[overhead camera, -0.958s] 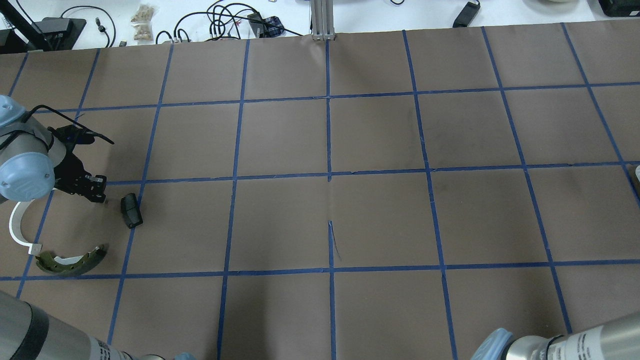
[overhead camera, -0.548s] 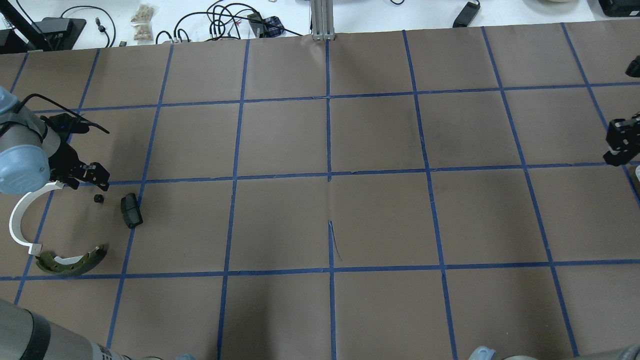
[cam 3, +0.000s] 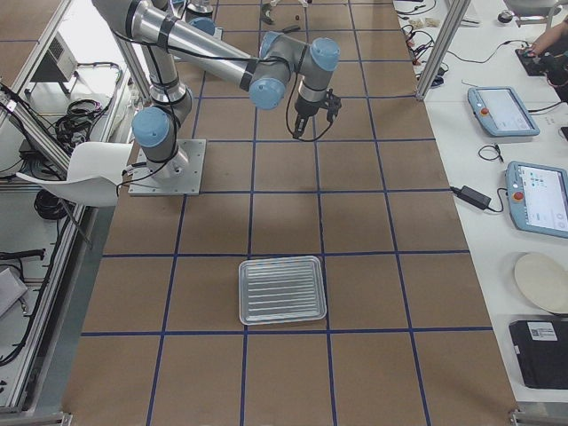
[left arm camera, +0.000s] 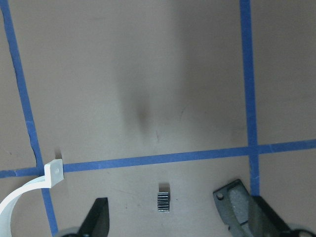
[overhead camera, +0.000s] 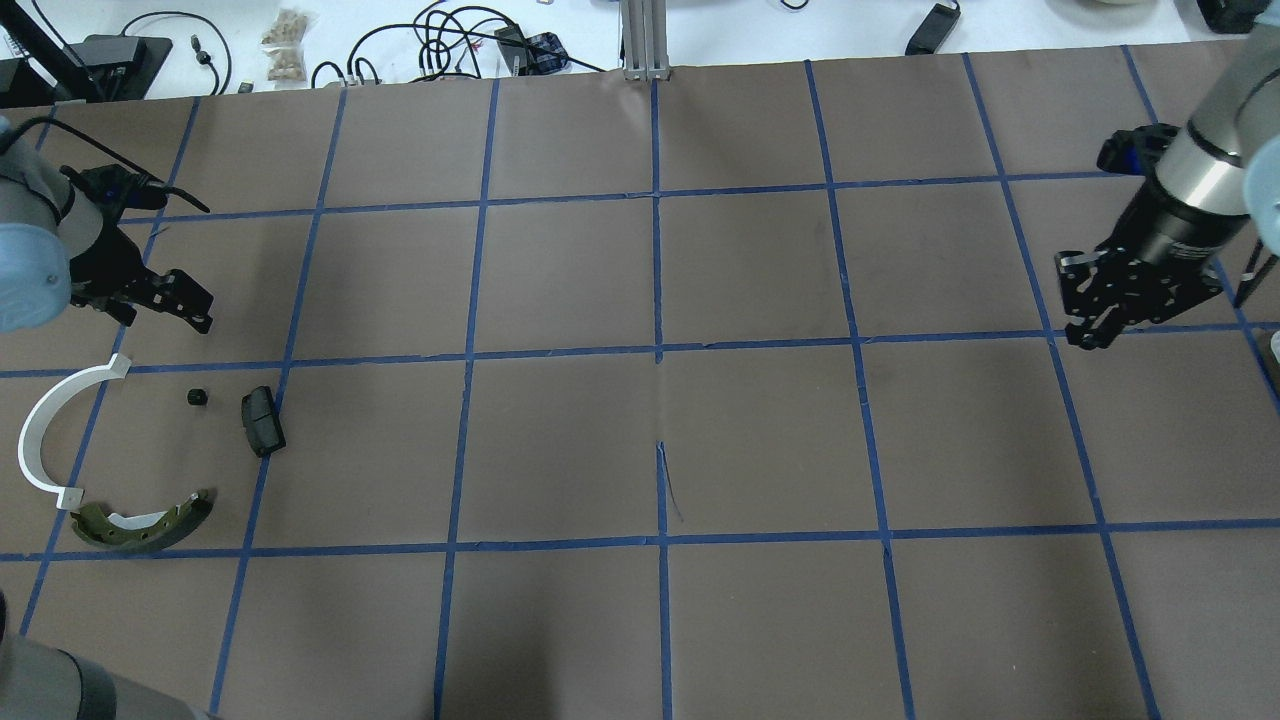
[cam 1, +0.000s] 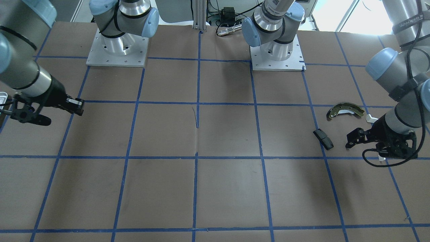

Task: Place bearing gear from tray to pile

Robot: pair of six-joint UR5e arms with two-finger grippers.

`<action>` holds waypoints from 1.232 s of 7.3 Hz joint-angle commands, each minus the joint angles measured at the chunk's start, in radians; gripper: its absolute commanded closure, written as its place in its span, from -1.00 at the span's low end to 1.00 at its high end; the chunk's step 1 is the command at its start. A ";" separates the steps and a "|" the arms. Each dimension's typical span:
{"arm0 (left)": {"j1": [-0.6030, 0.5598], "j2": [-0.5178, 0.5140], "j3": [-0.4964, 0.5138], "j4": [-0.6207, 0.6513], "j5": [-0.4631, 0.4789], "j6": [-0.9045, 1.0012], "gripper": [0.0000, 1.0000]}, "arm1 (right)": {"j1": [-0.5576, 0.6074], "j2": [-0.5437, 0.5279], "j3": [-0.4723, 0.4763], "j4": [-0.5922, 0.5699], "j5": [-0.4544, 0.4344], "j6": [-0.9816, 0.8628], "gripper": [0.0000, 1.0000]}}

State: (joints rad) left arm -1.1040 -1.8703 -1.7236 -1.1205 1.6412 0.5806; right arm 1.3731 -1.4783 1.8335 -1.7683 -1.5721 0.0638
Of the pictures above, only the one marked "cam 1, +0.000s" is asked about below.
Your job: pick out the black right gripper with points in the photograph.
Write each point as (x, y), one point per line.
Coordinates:
(55, 93)

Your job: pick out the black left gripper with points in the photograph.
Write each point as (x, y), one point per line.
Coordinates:
(384, 129)

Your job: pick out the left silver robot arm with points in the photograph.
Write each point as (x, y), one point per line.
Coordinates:
(404, 74)

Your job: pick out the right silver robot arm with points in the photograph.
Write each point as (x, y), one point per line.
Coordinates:
(30, 37)

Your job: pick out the silver ribbed metal tray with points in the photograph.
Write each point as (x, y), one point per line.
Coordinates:
(3, 100)

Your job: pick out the white curved plastic clamp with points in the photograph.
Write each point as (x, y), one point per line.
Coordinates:
(372, 120)

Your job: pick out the olive green brake shoe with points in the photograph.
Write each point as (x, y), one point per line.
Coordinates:
(345, 108)

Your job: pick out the brown paper table cover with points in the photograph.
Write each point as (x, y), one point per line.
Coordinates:
(214, 151)

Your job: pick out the aluminium frame post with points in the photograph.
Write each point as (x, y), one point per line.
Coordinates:
(199, 15)

